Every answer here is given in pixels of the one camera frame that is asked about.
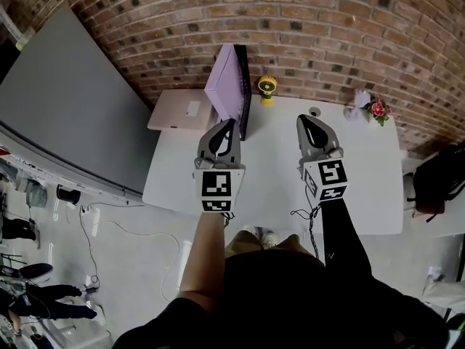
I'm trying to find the right hand-held gripper black cable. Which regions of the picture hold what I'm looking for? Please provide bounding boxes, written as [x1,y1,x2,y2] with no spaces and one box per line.
[290,193,327,260]

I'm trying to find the grey refrigerator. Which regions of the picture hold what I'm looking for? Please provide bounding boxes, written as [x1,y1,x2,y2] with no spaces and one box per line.
[0,7,154,207]

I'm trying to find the person's right forearm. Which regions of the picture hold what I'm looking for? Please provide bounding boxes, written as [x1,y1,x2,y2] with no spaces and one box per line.
[320,197,374,280]

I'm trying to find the pink top side cabinet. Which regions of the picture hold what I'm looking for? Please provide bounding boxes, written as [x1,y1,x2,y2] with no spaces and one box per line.
[146,89,221,132]

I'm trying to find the lilac folder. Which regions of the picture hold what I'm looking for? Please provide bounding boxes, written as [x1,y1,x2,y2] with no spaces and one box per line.
[203,43,246,124]

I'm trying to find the chair with brown seat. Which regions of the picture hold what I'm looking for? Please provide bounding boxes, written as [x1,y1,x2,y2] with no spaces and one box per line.
[403,172,447,216]

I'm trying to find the black round bin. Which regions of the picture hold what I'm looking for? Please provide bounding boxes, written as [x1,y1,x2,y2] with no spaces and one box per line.
[55,183,82,206]

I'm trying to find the yellow small desk fan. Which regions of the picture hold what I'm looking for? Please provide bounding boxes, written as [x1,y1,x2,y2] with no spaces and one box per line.
[257,75,277,106]

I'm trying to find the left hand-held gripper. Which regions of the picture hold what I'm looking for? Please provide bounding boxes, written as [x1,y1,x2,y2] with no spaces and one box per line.
[192,119,246,214]

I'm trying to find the person's right white shoe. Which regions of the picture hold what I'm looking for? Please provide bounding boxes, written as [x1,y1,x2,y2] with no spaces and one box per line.
[260,229,279,249]

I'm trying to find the black backpack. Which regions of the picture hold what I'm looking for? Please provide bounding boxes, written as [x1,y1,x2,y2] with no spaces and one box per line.
[406,143,465,224]

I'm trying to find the person's black shirt torso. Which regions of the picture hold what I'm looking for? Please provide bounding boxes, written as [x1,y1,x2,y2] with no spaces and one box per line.
[111,248,450,349]

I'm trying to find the person's left forearm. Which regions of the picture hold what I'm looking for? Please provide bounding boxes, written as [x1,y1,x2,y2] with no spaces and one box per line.
[177,210,229,315]

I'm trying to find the person's khaki trousers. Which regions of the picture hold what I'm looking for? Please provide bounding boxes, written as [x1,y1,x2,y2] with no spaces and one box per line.
[224,230,325,269]

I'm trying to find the pink flower pot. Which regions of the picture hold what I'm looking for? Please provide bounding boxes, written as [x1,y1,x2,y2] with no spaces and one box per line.
[363,97,393,128]

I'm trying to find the black mesh file rack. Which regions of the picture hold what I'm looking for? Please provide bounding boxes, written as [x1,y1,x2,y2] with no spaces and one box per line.
[213,44,253,143]

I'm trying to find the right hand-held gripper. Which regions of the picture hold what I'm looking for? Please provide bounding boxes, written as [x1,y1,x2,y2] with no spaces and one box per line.
[296,113,349,204]

